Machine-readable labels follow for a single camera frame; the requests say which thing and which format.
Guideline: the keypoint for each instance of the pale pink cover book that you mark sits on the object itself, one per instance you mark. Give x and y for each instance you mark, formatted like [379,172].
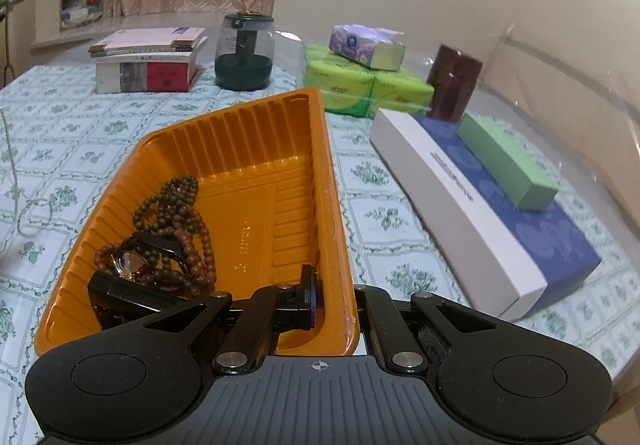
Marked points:
[145,37]

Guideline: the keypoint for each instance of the white plastic bag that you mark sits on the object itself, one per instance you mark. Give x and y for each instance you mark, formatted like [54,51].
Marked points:
[80,7]

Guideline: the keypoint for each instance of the orange plastic tray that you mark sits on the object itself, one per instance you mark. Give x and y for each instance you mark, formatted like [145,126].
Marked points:
[240,165]

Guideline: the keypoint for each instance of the light green box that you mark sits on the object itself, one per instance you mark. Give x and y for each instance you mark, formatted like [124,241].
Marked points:
[505,160]

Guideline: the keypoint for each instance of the floral tablecloth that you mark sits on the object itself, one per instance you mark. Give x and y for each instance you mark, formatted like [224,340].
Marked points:
[75,135]

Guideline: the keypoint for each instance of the blue patterned box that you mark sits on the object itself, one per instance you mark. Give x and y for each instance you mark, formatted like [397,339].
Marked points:
[550,245]

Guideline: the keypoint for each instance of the brown canister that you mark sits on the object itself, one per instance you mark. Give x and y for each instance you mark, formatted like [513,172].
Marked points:
[452,85]

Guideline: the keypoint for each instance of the green transparent humidifier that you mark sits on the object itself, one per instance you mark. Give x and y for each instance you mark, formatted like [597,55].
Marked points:
[244,55]

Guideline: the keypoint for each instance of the green tissue pack bundle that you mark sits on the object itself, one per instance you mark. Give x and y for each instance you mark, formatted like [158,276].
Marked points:
[350,85]

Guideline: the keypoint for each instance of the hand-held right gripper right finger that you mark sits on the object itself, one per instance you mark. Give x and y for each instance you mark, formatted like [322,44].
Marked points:
[372,310]

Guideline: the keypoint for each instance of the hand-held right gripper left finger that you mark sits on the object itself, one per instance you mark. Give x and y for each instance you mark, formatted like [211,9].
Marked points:
[311,297]

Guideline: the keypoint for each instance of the thick book with red spine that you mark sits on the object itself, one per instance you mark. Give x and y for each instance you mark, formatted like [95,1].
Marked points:
[150,75]

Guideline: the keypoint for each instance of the black cylinder case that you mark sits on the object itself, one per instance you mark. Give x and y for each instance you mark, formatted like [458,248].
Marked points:
[125,295]

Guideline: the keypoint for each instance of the long white box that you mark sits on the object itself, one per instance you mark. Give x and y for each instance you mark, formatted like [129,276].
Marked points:
[450,205]

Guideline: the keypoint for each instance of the purple tissue pack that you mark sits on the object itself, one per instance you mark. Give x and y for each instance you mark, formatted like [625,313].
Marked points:
[360,45]

